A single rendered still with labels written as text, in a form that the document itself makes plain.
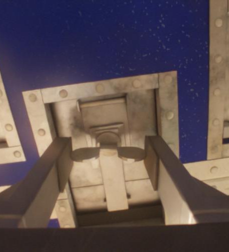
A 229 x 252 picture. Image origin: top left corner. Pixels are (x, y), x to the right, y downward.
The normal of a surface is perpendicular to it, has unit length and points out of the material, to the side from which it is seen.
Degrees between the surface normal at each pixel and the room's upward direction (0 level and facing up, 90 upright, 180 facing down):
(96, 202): 90
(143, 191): 90
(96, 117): 90
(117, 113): 90
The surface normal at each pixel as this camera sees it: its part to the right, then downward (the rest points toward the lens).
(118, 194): 0.03, 0.30
